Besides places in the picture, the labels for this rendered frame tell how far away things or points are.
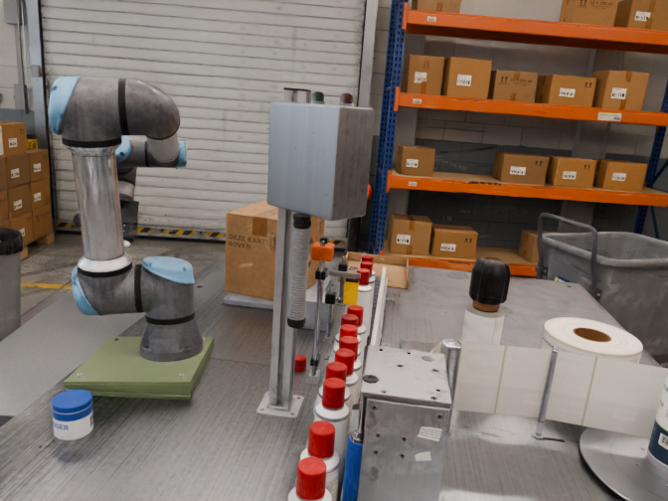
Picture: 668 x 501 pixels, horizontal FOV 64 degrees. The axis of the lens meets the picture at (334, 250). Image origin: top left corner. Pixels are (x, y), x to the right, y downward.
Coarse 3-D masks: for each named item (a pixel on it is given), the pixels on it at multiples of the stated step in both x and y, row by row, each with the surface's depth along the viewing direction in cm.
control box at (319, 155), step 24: (288, 120) 94; (312, 120) 90; (336, 120) 86; (360, 120) 90; (288, 144) 95; (312, 144) 91; (336, 144) 87; (360, 144) 91; (288, 168) 96; (312, 168) 92; (336, 168) 88; (360, 168) 93; (288, 192) 96; (312, 192) 92; (336, 192) 90; (360, 192) 94; (312, 216) 94; (336, 216) 91; (360, 216) 96
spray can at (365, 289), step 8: (360, 272) 132; (368, 272) 132; (360, 280) 133; (368, 280) 133; (360, 288) 132; (368, 288) 133; (360, 296) 133; (368, 296) 133; (360, 304) 133; (368, 304) 134; (368, 312) 135; (368, 320) 136
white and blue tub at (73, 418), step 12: (60, 396) 103; (72, 396) 103; (84, 396) 103; (60, 408) 99; (72, 408) 99; (84, 408) 101; (60, 420) 100; (72, 420) 100; (84, 420) 102; (60, 432) 101; (72, 432) 101; (84, 432) 102
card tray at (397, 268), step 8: (352, 256) 231; (360, 256) 231; (376, 256) 230; (384, 256) 229; (392, 256) 229; (352, 264) 225; (376, 264) 228; (384, 264) 228; (392, 264) 229; (400, 264) 229; (408, 264) 218; (376, 272) 217; (392, 272) 218; (400, 272) 219; (408, 272) 208; (344, 280) 204; (392, 280) 208; (400, 280) 209
